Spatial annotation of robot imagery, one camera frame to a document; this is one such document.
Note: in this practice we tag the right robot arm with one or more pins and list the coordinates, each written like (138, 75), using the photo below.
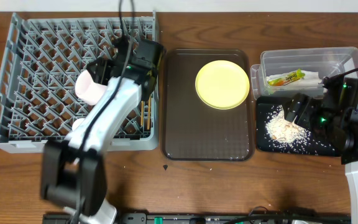
(345, 92)

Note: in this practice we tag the dark brown serving tray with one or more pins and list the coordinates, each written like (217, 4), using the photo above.
(194, 131)

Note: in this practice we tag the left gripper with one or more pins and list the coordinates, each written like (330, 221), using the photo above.
(96, 71)

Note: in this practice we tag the grey dishwasher rack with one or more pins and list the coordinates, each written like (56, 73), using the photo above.
(41, 62)

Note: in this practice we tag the pink white bowl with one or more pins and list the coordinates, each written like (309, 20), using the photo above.
(87, 90)

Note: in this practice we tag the clear plastic bin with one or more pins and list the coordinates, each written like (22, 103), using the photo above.
(328, 62)

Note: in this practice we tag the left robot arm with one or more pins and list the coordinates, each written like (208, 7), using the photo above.
(73, 174)

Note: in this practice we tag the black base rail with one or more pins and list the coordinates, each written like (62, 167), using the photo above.
(142, 218)

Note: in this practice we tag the spilled rice pile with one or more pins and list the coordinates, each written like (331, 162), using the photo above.
(282, 132)

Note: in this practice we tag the yellow plate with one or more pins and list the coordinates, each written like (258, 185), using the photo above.
(222, 84)

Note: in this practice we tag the black waste tray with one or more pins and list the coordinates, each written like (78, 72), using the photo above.
(315, 146)

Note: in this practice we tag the small white cup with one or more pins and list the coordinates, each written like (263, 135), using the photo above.
(77, 123)

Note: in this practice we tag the green orange snack wrapper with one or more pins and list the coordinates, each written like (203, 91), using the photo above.
(286, 78)

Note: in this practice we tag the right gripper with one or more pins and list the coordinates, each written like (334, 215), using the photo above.
(311, 104)

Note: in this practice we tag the white napkin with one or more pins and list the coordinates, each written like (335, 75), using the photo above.
(310, 80)

